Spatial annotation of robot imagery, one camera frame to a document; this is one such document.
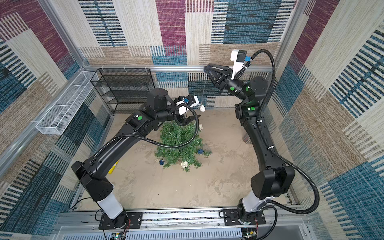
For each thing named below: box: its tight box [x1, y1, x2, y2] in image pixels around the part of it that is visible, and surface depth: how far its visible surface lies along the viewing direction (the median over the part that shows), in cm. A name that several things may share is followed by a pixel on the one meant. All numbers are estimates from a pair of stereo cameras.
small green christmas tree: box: [154, 121, 212, 173], surface depth 73 cm
